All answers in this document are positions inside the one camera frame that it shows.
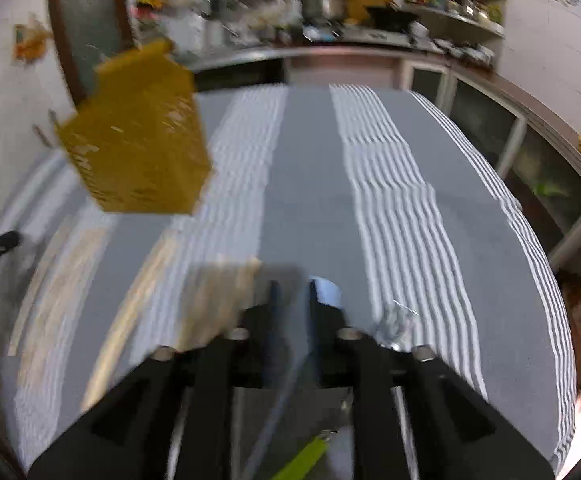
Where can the yellow perforated utensil holder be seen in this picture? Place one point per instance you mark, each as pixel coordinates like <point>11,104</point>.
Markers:
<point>137,141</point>

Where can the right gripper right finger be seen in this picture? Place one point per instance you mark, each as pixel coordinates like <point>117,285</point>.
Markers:
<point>336,345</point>

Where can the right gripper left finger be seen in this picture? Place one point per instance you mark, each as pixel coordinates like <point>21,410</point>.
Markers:
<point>253,343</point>

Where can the brown framed glass door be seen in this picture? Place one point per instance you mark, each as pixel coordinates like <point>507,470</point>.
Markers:
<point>86,33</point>

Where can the wooden chopstick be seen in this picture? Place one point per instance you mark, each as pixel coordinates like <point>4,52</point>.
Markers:
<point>278,420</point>

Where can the black wok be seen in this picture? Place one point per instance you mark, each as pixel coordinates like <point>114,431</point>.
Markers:
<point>391,19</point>

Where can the grey white striped tablecloth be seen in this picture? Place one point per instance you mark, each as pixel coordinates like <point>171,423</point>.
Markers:
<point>336,182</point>

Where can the steel cooking pot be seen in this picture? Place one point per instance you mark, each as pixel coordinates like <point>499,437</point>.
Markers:
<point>323,10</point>

